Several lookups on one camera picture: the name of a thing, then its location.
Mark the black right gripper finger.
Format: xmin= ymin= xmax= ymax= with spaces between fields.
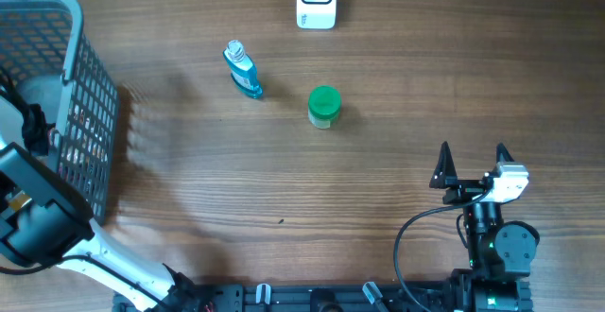
xmin=496 ymin=143 xmax=514 ymax=163
xmin=429 ymin=142 xmax=458 ymax=189

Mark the green lid jar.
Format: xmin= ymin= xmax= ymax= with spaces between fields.
xmin=308 ymin=85 xmax=342 ymax=129

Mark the blue mouthwash bottle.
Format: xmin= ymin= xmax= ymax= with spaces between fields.
xmin=223 ymin=40 xmax=264 ymax=99

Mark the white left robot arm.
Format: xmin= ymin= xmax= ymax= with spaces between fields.
xmin=1 ymin=71 xmax=215 ymax=311

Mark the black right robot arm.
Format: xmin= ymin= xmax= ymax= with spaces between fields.
xmin=429 ymin=142 xmax=540 ymax=311

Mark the dark grey plastic basket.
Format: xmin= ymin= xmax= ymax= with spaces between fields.
xmin=1 ymin=0 xmax=120 ymax=223

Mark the black camera cable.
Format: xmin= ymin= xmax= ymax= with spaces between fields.
xmin=392 ymin=189 xmax=493 ymax=312

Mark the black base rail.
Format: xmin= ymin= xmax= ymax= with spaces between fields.
xmin=112 ymin=281 xmax=455 ymax=312

